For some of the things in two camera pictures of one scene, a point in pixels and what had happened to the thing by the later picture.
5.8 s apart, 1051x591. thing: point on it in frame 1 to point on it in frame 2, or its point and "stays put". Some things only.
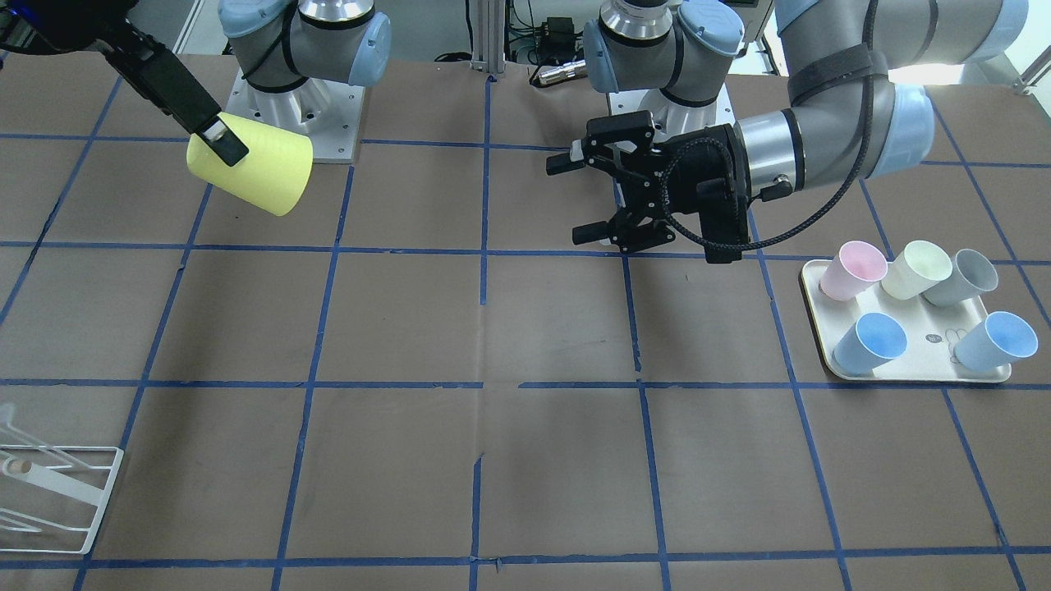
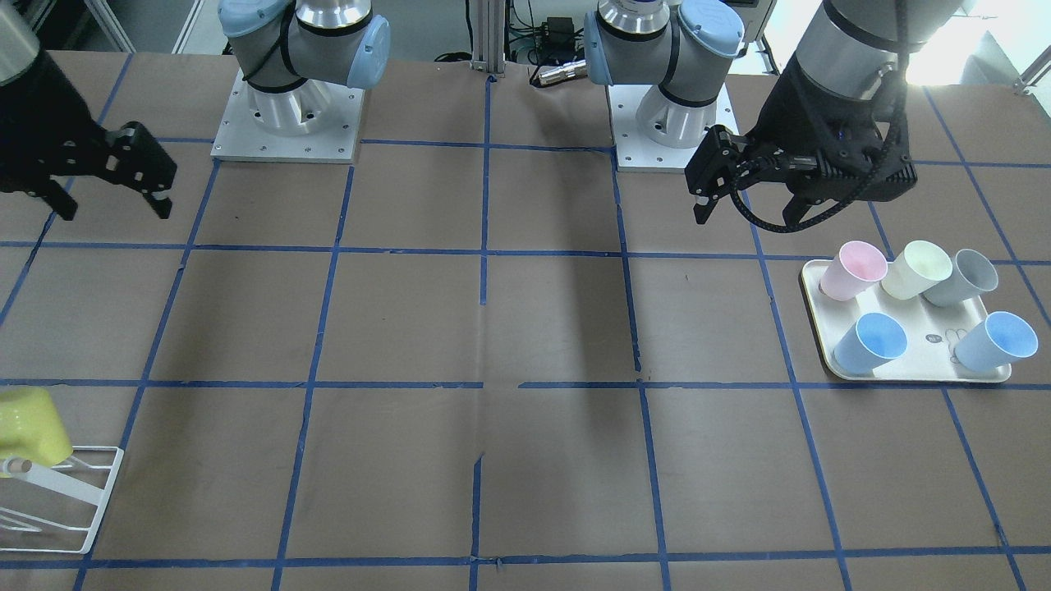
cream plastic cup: x=922 y=264 stays put
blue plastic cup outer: x=1001 y=340 stays put
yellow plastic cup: x=270 y=177 to x=31 y=428
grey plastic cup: x=972 y=275 stays put
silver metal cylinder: x=565 y=71 stays put
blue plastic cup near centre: x=873 y=339 stays put
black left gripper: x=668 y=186 to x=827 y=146
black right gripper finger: x=160 y=73 to x=134 y=157
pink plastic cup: x=857 y=266 stays put
